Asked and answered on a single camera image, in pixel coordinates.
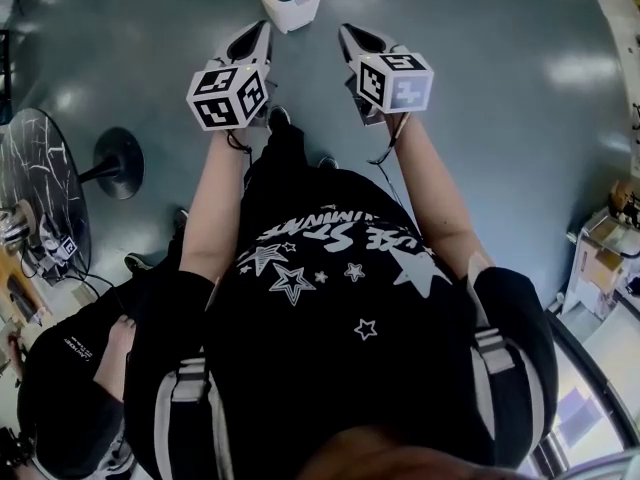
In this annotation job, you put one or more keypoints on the person's left black shoe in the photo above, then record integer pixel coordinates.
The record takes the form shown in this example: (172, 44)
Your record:
(279, 118)

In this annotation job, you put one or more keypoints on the brown lumpy object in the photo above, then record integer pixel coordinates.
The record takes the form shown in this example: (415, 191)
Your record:
(621, 198)

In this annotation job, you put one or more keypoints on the round black marble table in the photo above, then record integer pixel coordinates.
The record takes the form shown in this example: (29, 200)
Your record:
(35, 168)

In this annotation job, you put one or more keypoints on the person's right forearm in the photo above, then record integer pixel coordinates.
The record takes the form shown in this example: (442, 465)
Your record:
(435, 193)

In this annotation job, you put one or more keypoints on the black office chair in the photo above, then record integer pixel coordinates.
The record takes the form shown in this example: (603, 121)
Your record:
(636, 117)

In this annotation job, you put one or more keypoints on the idle hand-held gripper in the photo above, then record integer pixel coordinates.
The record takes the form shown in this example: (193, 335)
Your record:
(60, 245)

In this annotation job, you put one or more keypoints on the white long workbench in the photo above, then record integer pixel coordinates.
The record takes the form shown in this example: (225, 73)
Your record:
(617, 28)

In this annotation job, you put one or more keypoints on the white waste bin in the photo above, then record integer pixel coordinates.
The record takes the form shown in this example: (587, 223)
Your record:
(295, 15)

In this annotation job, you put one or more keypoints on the person's black star-print shirt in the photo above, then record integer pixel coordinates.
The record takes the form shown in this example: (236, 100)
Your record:
(340, 358)

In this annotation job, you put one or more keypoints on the person's black trousers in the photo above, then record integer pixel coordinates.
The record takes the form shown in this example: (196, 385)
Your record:
(285, 153)

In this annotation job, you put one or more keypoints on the black pedestal table base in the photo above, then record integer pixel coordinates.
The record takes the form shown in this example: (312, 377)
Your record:
(120, 163)

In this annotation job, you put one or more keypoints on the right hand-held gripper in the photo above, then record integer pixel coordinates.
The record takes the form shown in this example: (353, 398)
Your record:
(400, 83)

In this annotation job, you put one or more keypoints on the person's black shoe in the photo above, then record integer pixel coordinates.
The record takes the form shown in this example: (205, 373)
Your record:
(327, 162)
(279, 118)

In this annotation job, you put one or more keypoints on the glass door with black frame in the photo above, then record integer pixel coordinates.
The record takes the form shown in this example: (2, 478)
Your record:
(590, 398)

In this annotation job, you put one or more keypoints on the shiny metal pot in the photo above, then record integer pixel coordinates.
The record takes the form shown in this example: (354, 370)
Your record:
(15, 225)

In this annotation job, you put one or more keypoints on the white cabinet with cardboard boxes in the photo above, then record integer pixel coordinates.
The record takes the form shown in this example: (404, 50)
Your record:
(600, 263)

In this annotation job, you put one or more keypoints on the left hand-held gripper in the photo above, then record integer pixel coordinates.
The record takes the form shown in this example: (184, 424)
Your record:
(220, 100)

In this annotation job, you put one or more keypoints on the person's left forearm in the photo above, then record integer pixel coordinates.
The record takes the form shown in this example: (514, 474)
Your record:
(210, 218)

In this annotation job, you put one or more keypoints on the person's right black shoe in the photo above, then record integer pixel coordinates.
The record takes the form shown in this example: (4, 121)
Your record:
(327, 162)

